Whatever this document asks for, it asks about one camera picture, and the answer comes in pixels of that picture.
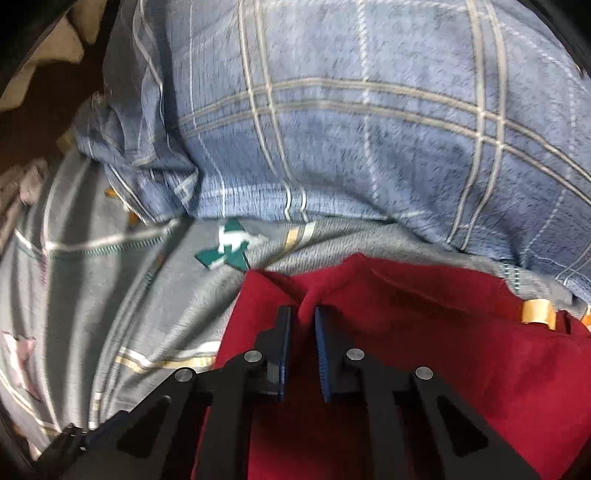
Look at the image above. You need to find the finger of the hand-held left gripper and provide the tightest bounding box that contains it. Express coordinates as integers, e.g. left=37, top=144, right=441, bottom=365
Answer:
left=39, top=413, right=125, bottom=467

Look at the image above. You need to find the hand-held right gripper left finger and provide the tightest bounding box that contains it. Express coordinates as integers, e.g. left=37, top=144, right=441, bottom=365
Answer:
left=60, top=305, right=293, bottom=480

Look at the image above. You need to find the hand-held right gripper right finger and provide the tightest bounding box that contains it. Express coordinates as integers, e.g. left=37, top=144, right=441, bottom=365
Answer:
left=314, top=305, right=541, bottom=480

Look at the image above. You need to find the red fleece garment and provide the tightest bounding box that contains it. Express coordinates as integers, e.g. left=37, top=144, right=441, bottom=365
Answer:
left=191, top=254, right=591, bottom=480

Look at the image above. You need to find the grey printed bedsheet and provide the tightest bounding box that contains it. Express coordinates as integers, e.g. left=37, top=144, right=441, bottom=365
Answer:
left=0, top=152, right=591, bottom=462

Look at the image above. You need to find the blue plaid quilt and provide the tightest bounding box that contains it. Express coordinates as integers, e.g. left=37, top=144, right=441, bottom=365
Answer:
left=74, top=0, right=591, bottom=301

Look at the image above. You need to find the grey-brown crumpled cloth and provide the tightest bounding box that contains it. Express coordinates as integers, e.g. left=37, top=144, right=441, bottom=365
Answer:
left=0, top=157, right=49, bottom=250

